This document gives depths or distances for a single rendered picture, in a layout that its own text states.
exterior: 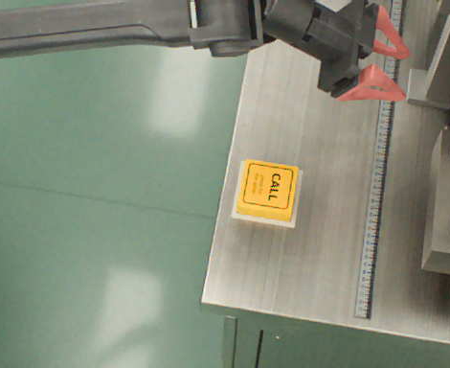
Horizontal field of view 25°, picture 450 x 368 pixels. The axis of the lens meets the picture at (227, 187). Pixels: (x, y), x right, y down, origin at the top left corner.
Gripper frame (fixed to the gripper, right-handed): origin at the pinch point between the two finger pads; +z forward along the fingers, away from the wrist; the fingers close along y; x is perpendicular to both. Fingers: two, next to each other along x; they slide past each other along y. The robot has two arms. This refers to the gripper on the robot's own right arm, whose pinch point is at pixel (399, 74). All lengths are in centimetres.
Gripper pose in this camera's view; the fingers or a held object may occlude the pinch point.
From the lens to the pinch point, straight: 121.6
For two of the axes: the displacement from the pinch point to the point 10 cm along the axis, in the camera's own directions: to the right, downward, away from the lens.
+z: 8.4, 3.6, 4.0
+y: -1.7, 8.8, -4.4
